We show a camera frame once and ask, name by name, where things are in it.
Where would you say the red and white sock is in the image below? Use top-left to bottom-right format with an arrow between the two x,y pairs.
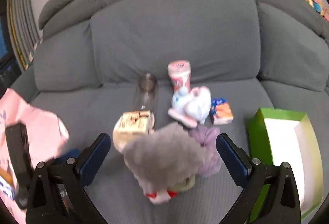
144,187 -> 178,205

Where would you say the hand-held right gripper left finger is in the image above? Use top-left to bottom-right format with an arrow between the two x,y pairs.
26,133 -> 111,224

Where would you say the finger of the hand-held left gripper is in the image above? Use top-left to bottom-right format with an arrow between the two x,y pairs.
55,148 -> 80,166

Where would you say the green cardboard box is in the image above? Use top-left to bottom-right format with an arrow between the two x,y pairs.
248,107 -> 324,222

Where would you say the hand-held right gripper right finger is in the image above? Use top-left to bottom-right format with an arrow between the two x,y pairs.
216,133 -> 302,224

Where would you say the grey sofa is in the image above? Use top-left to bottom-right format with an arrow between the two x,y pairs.
8,0 -> 329,224

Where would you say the grey-green fluffy cloth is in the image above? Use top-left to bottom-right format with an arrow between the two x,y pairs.
123,122 -> 207,190

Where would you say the small blue and orange box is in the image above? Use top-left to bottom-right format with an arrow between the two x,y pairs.
209,97 -> 234,125

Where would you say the pink candy jar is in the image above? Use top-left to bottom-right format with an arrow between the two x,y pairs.
168,60 -> 193,93

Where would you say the beige printed packet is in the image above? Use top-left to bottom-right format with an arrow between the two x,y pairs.
117,110 -> 155,134

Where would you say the grey striped cloth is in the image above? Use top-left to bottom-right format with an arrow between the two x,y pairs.
6,0 -> 43,70

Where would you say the white and blue plush toy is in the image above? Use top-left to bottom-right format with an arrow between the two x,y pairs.
168,86 -> 212,128

